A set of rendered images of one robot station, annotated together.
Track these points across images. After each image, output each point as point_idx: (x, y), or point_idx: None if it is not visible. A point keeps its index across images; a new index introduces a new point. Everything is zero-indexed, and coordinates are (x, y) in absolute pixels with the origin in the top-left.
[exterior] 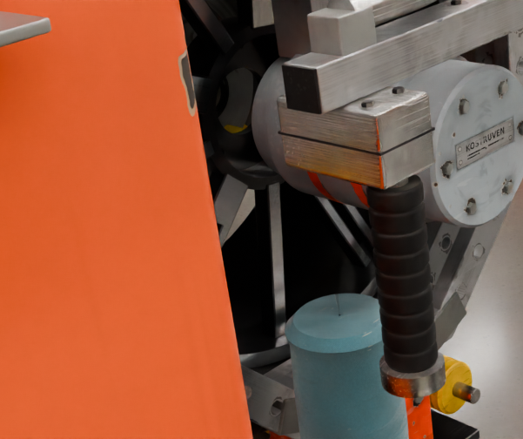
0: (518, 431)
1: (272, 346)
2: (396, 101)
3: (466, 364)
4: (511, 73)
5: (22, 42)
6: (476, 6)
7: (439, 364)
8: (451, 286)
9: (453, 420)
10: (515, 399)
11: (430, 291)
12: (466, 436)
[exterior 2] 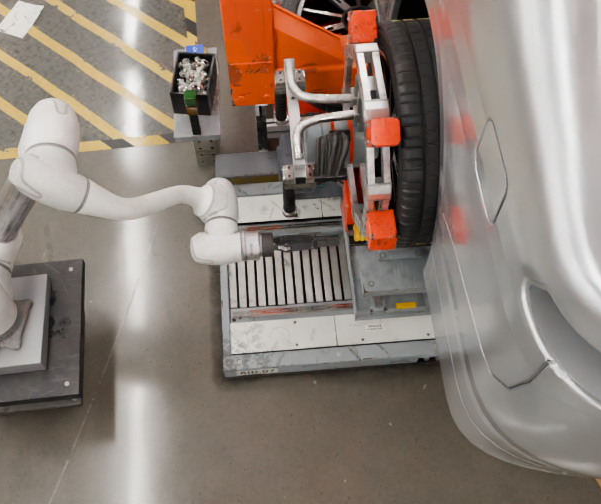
0: (462, 435)
1: (375, 168)
2: (276, 76)
3: (356, 235)
4: (306, 142)
5: None
6: (287, 99)
7: (275, 119)
8: (354, 210)
9: (359, 243)
10: (485, 457)
11: (275, 107)
12: (349, 239)
